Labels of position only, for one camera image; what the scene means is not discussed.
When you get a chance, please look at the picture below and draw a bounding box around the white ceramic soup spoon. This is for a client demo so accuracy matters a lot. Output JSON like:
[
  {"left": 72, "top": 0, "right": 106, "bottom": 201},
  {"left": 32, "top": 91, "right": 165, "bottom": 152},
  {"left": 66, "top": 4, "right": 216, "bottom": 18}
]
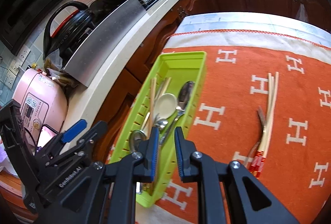
[{"left": 153, "top": 93, "right": 177, "bottom": 120}]

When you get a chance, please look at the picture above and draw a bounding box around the green plastic utensil tray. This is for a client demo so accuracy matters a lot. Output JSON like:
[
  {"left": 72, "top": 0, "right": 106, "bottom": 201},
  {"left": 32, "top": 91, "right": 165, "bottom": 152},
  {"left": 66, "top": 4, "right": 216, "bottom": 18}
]
[{"left": 109, "top": 51, "right": 206, "bottom": 208}]

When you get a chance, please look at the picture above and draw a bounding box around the metal spiral chopstick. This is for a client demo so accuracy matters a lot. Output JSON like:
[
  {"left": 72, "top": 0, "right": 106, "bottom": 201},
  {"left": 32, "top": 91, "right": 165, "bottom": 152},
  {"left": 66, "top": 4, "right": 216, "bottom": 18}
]
[{"left": 154, "top": 77, "right": 172, "bottom": 104}]

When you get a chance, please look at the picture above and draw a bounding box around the large steel spoon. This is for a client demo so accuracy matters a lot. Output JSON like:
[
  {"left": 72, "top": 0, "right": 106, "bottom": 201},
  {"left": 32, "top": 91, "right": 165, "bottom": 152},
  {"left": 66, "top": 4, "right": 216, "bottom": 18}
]
[{"left": 159, "top": 81, "right": 195, "bottom": 146}]

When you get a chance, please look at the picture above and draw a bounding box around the smartphone on counter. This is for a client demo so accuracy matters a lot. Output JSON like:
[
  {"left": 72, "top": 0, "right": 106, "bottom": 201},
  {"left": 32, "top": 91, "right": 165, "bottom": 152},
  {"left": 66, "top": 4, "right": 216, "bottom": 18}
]
[{"left": 37, "top": 124, "right": 59, "bottom": 147}]

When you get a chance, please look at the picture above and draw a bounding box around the pink rice cooker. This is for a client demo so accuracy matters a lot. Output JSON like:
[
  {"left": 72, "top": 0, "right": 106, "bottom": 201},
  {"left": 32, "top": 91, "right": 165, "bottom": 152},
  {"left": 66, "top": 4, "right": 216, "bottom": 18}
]
[{"left": 13, "top": 68, "right": 68, "bottom": 146}]

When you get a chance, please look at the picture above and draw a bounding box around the steel splash guard panel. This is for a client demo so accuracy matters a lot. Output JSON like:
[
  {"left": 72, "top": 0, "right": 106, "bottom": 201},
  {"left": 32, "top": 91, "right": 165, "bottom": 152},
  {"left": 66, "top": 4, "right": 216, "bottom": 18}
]
[{"left": 63, "top": 0, "right": 146, "bottom": 87}]

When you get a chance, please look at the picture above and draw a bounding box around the black pressure cooker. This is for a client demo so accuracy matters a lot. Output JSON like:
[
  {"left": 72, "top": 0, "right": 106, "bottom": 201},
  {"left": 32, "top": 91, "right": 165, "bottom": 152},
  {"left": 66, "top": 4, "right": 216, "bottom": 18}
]
[{"left": 43, "top": 1, "right": 95, "bottom": 61}]

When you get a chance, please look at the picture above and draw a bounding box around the orange H pattern blanket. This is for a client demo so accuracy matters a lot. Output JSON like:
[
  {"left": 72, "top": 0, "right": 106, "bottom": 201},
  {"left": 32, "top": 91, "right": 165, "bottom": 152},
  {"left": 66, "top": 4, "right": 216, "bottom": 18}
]
[{"left": 105, "top": 29, "right": 331, "bottom": 224}]

